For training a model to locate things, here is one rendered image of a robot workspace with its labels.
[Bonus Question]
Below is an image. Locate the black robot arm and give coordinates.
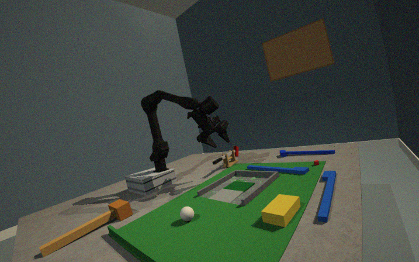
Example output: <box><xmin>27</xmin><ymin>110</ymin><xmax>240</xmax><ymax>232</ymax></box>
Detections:
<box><xmin>141</xmin><ymin>90</ymin><xmax>219</xmax><ymax>172</ymax></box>

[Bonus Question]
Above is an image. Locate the yellow rectangular block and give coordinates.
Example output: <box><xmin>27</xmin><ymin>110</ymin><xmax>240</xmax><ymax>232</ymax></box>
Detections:
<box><xmin>261</xmin><ymin>194</ymin><xmax>301</xmax><ymax>227</ymax></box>

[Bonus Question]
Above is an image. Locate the white golf ball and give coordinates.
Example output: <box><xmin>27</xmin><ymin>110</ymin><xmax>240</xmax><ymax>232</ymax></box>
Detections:
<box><xmin>180</xmin><ymin>206</ymin><xmax>194</xmax><ymax>221</ymax></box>

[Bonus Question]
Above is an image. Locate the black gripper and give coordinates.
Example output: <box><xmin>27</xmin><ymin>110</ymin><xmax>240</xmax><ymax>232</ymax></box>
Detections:
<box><xmin>197</xmin><ymin>117</ymin><xmax>230</xmax><ymax>148</ymax></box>

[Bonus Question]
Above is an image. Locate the orange wooden mallet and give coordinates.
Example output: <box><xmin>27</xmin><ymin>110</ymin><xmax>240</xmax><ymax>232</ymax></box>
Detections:
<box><xmin>39</xmin><ymin>199</ymin><xmax>133</xmax><ymax>257</ymax></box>

